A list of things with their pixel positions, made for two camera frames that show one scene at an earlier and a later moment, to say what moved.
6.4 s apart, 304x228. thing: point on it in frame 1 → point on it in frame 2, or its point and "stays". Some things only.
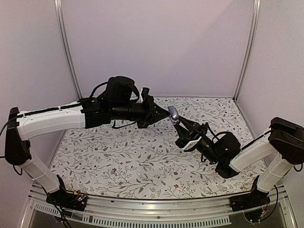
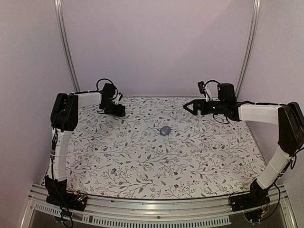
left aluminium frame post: (59, 12) stays
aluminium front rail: (154, 212) stays
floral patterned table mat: (145, 162) stays
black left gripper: (152, 115) → (119, 111)
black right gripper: (191, 127) → (196, 103)
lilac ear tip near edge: (153, 190) stays
